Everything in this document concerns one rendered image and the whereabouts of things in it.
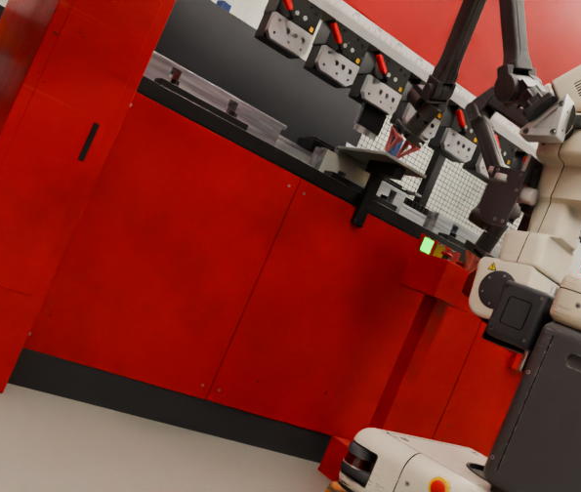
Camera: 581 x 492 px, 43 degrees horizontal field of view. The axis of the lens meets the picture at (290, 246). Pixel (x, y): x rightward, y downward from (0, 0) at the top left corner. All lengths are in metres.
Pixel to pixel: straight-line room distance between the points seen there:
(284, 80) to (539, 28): 0.98
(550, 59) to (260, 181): 1.37
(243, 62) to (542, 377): 1.68
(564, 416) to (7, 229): 1.32
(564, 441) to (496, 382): 1.33
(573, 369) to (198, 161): 1.11
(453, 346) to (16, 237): 1.62
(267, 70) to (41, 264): 1.36
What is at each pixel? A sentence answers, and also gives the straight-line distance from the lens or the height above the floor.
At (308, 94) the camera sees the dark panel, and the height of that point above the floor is 1.23.
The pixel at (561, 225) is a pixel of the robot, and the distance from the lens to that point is 2.05.
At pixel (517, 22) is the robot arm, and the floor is 1.39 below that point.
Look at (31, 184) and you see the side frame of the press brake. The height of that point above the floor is 0.50.
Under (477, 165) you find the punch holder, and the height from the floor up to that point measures 1.19.
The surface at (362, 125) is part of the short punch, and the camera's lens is 2.53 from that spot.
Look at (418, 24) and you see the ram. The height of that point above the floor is 1.49.
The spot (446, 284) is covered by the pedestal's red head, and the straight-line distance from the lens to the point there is 2.35.
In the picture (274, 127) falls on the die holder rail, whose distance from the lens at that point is 2.33.
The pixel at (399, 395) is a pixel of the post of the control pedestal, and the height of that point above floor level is 0.33.
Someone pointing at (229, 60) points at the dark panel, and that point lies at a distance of 2.84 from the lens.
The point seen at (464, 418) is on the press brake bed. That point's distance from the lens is 2.96.
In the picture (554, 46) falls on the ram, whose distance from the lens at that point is 3.10.
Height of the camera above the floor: 0.56
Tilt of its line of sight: 2 degrees up
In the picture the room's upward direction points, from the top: 23 degrees clockwise
